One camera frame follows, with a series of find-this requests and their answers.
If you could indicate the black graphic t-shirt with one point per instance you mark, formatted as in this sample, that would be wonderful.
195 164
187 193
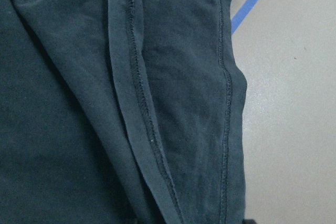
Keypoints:
120 111

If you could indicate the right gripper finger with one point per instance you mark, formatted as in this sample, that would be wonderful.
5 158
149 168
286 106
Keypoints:
249 221

